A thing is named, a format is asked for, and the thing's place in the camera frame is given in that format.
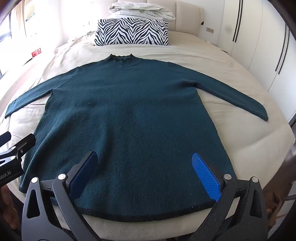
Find bright window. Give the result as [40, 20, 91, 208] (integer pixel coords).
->
[0, 0, 27, 77]

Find beige upholstered headboard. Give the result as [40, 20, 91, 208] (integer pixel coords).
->
[116, 0, 204, 37]

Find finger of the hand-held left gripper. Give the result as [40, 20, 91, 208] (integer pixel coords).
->
[10, 134, 36, 161]
[0, 132, 12, 147]

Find dark teal knit sweater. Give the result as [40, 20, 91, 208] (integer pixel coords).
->
[5, 53, 269, 222]

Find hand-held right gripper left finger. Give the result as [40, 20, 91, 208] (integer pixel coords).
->
[21, 151, 102, 241]

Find person's left hand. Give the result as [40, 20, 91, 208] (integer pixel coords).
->
[0, 185, 21, 230]

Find zebra print pillow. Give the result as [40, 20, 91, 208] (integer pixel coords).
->
[94, 18, 170, 46]

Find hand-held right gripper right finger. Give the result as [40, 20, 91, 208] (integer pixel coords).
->
[188, 152, 275, 241]

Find white wardrobe doors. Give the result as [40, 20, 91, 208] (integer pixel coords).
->
[215, 0, 296, 121]

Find black wardrobe handle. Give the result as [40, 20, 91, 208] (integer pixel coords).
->
[236, 0, 244, 42]
[233, 0, 240, 42]
[278, 27, 290, 75]
[275, 24, 287, 72]

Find beige bed sheet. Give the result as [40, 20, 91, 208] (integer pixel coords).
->
[0, 30, 296, 241]

